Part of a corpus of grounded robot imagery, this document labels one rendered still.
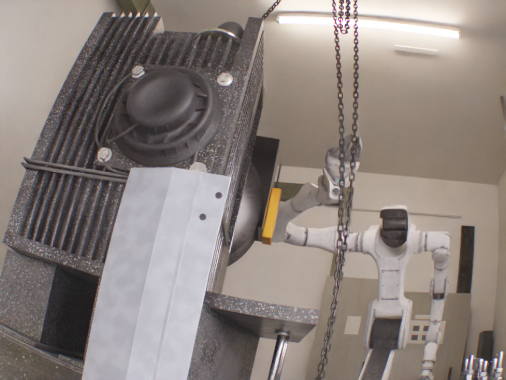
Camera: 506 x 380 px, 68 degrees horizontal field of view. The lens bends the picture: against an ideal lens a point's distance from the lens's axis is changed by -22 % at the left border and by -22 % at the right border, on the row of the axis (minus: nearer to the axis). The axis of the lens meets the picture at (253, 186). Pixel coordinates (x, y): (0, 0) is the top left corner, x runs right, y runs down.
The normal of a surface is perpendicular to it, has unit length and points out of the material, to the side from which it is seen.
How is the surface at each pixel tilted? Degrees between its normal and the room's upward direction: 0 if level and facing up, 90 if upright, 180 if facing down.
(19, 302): 90
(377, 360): 54
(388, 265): 133
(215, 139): 90
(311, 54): 180
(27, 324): 90
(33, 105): 90
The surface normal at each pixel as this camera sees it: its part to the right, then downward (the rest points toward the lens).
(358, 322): -0.23, -0.44
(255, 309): -0.02, -0.41
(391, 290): -0.43, 0.30
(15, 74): 0.96, 0.07
